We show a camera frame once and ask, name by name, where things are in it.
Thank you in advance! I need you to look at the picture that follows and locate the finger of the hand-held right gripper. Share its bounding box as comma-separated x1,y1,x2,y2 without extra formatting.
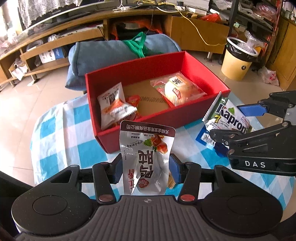
237,90,296,127
209,122,292,153

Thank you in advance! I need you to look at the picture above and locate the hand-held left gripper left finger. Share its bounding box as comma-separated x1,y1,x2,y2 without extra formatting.
42,153,123,204

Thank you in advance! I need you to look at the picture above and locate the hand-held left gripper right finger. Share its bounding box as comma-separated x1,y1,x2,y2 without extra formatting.
169,153,251,202

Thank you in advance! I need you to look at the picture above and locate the beige snack packet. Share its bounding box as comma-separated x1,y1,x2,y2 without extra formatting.
168,170,177,189

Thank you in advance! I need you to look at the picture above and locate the green wafer packet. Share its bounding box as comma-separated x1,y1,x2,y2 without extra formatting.
202,91,253,139

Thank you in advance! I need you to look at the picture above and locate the silver snack packet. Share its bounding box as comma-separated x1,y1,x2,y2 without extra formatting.
119,120,176,195

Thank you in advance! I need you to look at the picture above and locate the red cardboard box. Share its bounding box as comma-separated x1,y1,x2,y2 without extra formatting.
85,51,232,154

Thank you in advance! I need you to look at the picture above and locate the white orange snack packet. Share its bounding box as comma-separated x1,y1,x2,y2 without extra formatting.
97,82,137,130

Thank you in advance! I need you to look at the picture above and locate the clear bun packet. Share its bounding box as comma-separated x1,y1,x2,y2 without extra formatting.
150,72,207,107

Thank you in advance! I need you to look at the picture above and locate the white plastic bag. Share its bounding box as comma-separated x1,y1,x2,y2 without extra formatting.
258,67,280,86

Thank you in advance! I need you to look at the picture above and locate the yellow trash bin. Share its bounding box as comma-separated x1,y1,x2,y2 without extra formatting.
221,37,259,81

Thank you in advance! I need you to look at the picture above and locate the blue white checkered tablecloth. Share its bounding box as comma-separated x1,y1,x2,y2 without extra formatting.
30,91,296,223

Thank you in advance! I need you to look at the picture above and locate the wooden cabinet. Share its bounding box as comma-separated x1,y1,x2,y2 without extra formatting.
277,16,296,91

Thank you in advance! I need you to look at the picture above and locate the brown cardboard insert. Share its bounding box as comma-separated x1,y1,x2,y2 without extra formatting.
122,80,173,117

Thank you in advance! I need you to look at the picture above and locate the wooden television stand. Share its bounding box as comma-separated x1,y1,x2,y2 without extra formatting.
0,7,230,86

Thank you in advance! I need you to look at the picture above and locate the black metal rack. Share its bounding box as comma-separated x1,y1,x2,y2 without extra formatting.
228,0,296,70

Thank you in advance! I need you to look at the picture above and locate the red plastic bag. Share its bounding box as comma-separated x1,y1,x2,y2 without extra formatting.
199,13,221,24

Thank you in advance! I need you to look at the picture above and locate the rolled blue blanket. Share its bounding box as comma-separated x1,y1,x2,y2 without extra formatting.
65,34,182,94

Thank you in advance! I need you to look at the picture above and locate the white blue carton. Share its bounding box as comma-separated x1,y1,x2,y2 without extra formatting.
38,47,65,64

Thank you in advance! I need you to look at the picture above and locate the black television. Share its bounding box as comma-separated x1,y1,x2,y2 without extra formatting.
22,0,104,30

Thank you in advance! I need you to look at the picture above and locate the white lace cloth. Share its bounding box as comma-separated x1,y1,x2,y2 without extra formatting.
17,0,82,21

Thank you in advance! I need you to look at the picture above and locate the yellow cable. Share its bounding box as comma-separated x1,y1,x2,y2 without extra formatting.
139,0,227,45

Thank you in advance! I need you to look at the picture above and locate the green strap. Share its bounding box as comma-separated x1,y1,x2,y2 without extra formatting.
122,32,151,58

